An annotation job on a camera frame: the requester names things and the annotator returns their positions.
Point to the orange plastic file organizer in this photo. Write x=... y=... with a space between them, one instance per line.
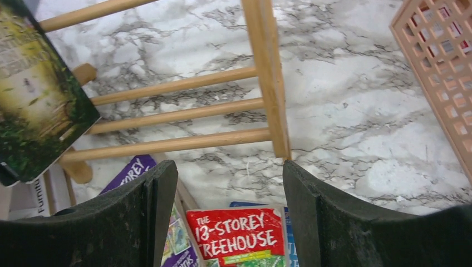
x=435 y=38

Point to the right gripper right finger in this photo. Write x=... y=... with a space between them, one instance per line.
x=334 y=228

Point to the wooden book rack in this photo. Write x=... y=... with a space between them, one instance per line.
x=267 y=68

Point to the green alice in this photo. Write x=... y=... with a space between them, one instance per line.
x=44 y=109

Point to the red 13-storey treehouse book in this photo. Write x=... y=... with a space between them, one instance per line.
x=241 y=236

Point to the white furniture book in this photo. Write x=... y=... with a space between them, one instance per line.
x=50 y=193

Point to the purple 52-storey treehouse book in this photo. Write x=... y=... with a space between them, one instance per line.
x=180 y=247

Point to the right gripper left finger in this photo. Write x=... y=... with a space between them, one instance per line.
x=126 y=226

